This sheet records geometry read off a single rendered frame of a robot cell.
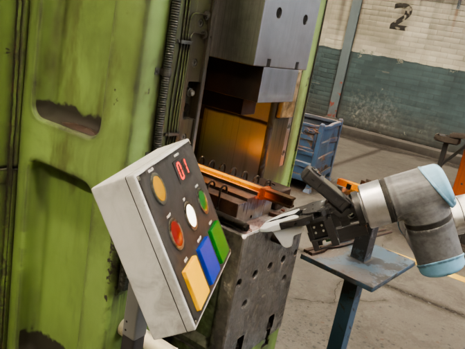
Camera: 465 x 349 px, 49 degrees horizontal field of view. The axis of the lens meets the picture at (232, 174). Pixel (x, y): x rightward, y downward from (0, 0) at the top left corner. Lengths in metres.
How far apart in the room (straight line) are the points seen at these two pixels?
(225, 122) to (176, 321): 1.10
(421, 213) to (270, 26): 0.62
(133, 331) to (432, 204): 0.64
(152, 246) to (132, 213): 0.06
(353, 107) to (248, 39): 8.10
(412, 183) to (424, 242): 0.12
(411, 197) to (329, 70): 8.59
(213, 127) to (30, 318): 0.89
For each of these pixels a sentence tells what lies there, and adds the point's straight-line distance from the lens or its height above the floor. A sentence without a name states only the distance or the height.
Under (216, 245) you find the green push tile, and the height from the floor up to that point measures 1.01.
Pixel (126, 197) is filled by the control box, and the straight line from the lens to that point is 0.83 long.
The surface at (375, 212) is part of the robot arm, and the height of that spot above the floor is 1.16.
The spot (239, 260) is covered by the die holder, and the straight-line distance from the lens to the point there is 1.45.
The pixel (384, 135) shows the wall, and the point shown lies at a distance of 9.26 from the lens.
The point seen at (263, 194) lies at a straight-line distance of 1.53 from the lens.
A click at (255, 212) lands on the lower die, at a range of 1.55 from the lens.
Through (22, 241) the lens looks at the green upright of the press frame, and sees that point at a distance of 1.66.
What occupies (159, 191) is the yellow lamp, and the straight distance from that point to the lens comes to 0.88.
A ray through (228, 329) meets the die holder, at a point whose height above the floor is 0.62.
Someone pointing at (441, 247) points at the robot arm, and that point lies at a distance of 1.06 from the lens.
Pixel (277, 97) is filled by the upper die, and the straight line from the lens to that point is 1.47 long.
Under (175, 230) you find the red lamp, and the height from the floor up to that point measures 1.10.
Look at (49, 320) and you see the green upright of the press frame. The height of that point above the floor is 0.49.
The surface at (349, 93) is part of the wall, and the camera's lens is 9.43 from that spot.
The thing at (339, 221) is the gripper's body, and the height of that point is 1.11.
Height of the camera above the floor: 1.44
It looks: 15 degrees down
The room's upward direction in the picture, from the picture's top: 10 degrees clockwise
